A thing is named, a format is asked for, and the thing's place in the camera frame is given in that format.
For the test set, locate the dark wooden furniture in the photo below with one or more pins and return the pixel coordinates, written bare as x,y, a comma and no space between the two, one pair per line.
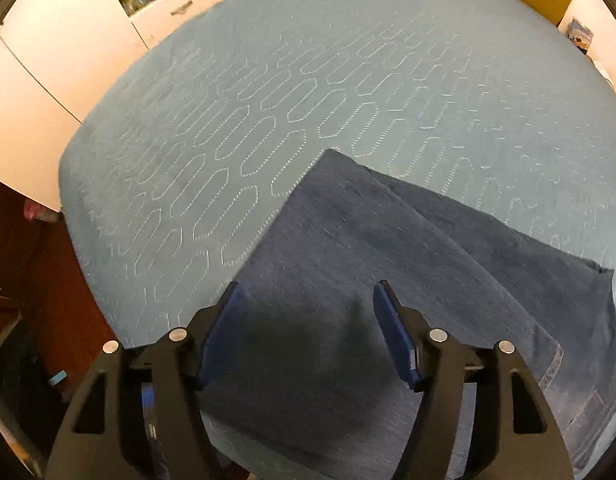
32,310

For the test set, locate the blue denim pants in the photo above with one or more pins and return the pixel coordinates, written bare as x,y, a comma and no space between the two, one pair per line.
388,300

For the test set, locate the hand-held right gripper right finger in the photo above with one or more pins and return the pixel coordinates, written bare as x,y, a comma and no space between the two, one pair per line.
395,335

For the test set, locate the small picture card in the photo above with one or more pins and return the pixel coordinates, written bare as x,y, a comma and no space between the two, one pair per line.
580,35

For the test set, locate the blue quilted bed cover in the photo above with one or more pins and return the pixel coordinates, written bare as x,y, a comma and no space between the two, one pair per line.
288,110

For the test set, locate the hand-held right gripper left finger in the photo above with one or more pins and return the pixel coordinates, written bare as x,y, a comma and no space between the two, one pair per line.
222,340

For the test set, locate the white wardrobe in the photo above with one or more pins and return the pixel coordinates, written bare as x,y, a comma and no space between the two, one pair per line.
37,100

